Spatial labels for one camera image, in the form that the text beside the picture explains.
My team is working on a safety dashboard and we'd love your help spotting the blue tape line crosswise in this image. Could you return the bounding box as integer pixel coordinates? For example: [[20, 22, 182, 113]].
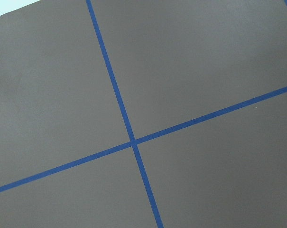
[[0, 86, 287, 193]]

